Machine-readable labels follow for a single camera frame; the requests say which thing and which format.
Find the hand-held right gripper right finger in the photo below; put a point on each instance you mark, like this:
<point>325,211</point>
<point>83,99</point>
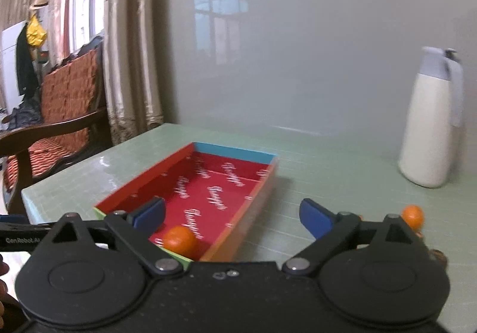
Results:
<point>315,220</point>

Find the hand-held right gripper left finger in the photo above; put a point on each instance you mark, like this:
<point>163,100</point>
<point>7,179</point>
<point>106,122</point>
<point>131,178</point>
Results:
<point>151,214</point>

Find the orange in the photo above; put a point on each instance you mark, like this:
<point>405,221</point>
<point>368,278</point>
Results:
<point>413,215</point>
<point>180,240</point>

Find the red paper box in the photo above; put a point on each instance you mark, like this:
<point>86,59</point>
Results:
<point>220,187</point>

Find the small brown fruit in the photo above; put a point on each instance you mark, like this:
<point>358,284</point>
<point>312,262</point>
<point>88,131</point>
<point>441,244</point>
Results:
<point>439,257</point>

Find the person's left hand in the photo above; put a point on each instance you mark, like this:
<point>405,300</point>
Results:
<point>3,268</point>

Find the green grid table mat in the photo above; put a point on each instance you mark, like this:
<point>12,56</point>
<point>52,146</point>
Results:
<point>335,176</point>

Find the dark clothes pile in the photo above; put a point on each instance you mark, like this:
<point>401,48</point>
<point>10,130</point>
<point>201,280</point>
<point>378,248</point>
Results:
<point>24,115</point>

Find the wooden chair orange upholstery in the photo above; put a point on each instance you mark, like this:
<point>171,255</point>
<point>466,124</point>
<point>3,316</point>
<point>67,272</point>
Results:
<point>69,94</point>

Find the white thermos jug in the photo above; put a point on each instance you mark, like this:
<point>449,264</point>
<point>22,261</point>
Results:
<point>428,124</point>

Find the beige curtain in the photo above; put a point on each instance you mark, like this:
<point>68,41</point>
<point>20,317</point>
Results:
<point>130,57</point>

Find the dark hanging coat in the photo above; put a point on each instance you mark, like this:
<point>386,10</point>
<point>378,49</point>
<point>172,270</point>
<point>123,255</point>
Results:
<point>24,65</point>

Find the yellow garment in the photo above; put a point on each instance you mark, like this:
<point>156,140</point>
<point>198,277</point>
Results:
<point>36,32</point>

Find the window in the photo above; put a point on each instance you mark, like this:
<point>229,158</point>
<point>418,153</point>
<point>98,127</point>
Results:
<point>87,1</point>

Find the straw hat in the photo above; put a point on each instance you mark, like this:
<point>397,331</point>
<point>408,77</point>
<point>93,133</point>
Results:
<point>40,1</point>

